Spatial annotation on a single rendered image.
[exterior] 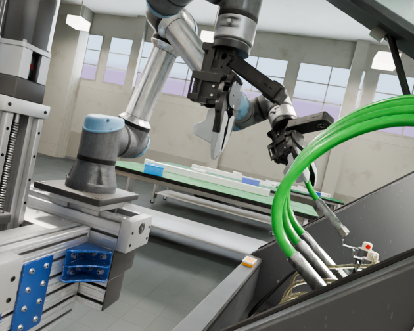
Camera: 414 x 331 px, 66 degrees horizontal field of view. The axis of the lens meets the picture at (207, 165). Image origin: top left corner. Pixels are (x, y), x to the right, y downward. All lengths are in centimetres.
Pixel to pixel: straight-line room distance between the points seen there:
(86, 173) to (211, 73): 54
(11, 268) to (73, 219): 43
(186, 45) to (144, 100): 27
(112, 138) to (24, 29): 35
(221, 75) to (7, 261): 46
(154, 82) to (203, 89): 52
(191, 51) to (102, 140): 36
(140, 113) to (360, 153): 812
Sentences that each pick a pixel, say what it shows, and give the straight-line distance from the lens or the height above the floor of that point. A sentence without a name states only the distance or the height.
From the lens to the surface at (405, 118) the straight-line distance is 42.
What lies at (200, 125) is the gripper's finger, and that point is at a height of 127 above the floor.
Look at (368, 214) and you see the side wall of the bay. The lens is 98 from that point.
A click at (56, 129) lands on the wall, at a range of 1113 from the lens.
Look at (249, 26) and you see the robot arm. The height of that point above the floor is 146.
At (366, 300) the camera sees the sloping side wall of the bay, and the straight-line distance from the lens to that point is 32.
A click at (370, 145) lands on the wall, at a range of 901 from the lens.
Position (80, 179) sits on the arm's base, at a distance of 99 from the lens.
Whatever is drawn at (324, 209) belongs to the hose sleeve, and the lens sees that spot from 77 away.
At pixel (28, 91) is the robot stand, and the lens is 87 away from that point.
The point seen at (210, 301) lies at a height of 95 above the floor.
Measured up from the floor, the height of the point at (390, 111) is 134.
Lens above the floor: 123
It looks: 3 degrees down
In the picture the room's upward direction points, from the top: 13 degrees clockwise
